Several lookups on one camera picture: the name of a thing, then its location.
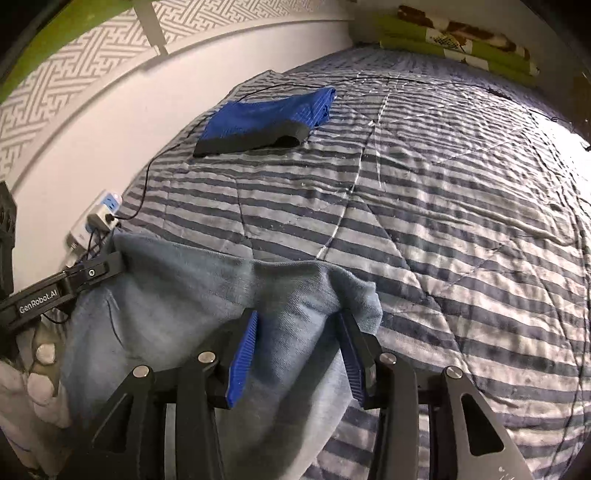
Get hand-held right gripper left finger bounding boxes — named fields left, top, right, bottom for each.
left=60, top=309, right=260, bottom=480

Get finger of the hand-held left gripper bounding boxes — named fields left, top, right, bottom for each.
left=69, top=253, right=126, bottom=292

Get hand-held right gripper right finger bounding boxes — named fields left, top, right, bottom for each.
left=338, top=313, right=536, bottom=480

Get light blue denim jeans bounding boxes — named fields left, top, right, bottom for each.
left=58, top=231, right=384, bottom=480

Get person's left hand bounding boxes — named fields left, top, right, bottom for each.
left=0, top=340, right=72, bottom=464

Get white power strip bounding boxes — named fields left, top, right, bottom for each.
left=65, top=191, right=123, bottom=257

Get striped blanket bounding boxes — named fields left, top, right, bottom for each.
left=111, top=44, right=591, bottom=480

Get blue and black folded garment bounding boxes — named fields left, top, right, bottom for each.
left=193, top=87, right=338, bottom=158

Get green folded quilt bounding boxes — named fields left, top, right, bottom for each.
left=379, top=37, right=539, bottom=86
left=374, top=16, right=541, bottom=75

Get green wall poster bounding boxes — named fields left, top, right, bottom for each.
left=0, top=0, right=153, bottom=107

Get black and white hanging strap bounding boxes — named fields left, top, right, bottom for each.
left=134, top=0, right=169, bottom=56

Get black cable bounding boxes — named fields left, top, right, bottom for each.
left=46, top=76, right=591, bottom=324

